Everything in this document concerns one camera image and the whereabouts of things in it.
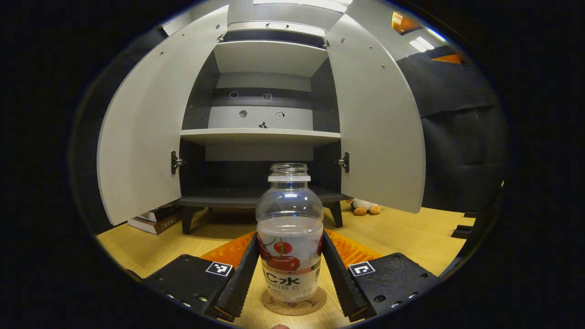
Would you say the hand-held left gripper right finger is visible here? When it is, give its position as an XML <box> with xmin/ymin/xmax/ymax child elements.
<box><xmin>321</xmin><ymin>228</ymin><xmax>441</xmax><ymax>323</ymax></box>

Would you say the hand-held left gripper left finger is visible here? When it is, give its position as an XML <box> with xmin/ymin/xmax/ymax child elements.
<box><xmin>142</xmin><ymin>230</ymin><xmax>261</xmax><ymax>323</ymax></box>

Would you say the round cork coaster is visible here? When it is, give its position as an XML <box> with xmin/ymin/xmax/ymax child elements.
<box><xmin>261</xmin><ymin>286</ymin><xmax>328</xmax><ymax>317</ymax></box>

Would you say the clear bottle with cherry label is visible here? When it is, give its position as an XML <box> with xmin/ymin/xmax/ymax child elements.
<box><xmin>255</xmin><ymin>163</ymin><xmax>325</xmax><ymax>303</ymax></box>

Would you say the grey white cabinet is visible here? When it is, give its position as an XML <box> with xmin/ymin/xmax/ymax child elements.
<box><xmin>176</xmin><ymin>21</ymin><xmax>350</xmax><ymax>236</ymax></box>

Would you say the black backdrop cloth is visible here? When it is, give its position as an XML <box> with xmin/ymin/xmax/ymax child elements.
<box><xmin>73</xmin><ymin>27</ymin><xmax>510</xmax><ymax>229</ymax></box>

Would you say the plush toy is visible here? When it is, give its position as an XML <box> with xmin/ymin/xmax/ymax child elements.
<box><xmin>350</xmin><ymin>198</ymin><xmax>383</xmax><ymax>216</ymax></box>

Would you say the brown cover book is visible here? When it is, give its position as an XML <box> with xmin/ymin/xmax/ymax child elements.
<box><xmin>127</xmin><ymin>215</ymin><xmax>183</xmax><ymax>236</ymax></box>

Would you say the large ceiling light panel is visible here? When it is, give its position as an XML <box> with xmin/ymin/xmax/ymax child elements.
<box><xmin>254</xmin><ymin>0</ymin><xmax>353</xmax><ymax>13</ymax></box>

